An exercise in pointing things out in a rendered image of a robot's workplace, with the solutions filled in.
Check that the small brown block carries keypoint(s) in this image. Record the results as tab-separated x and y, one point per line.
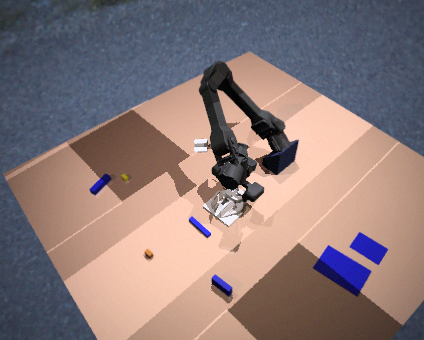
148	253

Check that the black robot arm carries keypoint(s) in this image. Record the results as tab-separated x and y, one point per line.
222	138

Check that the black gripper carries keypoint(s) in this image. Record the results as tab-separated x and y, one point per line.
252	192

